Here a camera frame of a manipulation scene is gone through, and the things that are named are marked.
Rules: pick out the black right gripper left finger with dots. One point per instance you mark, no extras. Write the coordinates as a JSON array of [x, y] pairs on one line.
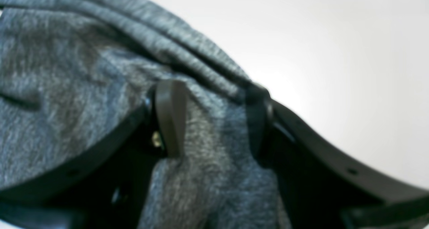
[[106, 186]]

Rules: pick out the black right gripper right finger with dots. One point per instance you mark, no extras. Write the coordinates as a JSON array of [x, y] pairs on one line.
[[320, 186]]

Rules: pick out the grey t-shirt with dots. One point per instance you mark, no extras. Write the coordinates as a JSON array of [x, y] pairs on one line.
[[72, 70]]

